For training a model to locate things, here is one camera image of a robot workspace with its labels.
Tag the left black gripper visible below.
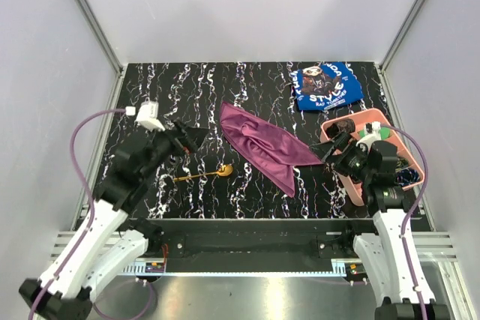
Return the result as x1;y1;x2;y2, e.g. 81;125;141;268
141;116;211;179

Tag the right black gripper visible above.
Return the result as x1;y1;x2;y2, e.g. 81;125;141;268
308;130;374;182

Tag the magenta cloth napkin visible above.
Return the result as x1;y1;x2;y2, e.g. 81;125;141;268
220;102;322;197

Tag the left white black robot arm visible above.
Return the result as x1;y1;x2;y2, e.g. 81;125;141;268
19;121;209;319

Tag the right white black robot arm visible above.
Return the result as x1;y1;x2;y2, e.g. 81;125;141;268
310;132;450;319

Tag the dark brown object in tray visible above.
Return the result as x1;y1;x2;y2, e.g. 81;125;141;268
326;118;356;133

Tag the gold spoon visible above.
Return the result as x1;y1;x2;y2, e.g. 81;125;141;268
173;164;233;182

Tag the blue printed cloth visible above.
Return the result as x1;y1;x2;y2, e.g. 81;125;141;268
290;61;364;112

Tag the green object in tray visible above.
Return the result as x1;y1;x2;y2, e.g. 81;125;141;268
358;127;391;140

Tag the pink compartment tray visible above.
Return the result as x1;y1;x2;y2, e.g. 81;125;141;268
319;108;425;190

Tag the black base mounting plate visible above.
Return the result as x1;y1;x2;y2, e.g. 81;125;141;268
147;219;375;277

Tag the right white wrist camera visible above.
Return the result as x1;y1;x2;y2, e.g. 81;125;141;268
357;121;383;154

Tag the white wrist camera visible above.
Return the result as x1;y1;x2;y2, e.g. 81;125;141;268
357;121;383;154
124;100;165;132

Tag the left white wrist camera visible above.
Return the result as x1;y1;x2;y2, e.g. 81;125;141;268
124;100;165;132

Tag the blue black cable bundle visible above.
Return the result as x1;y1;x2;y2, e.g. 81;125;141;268
395;169;420;188

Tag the front aluminium rail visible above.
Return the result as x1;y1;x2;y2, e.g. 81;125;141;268
49;232;458;262

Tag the left aluminium frame post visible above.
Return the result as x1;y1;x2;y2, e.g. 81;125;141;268
75;0;124;75

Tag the aluminium frame post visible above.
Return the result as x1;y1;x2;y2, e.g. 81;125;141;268
379;0;427;70
75;0;124;75

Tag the right aluminium frame post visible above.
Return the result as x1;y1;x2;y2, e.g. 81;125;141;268
379;0;427;70

